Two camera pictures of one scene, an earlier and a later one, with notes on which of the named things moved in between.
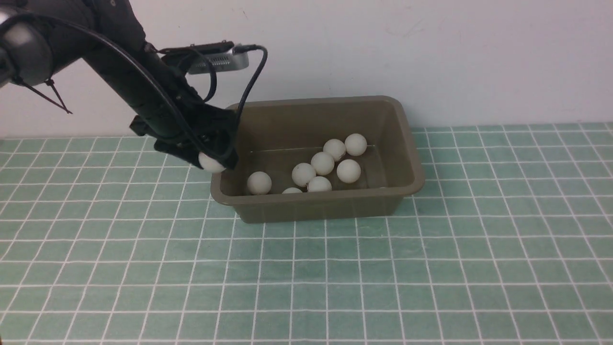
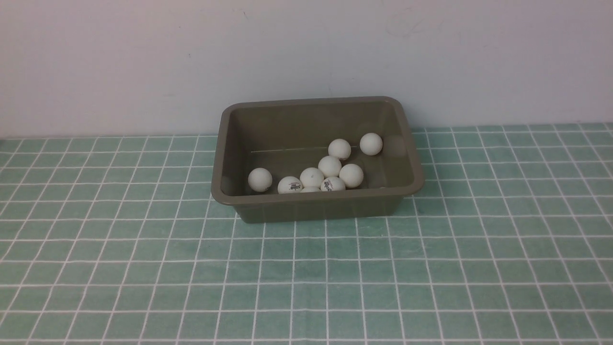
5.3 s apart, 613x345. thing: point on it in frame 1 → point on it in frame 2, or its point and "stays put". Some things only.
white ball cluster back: [319, 183] → [332, 183]
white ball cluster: [291, 190] → [311, 189]
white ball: [259, 183] stays put
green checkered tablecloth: [104, 240] stays put
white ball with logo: [209, 164] → [289, 185]
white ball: [355, 144] → [371, 143]
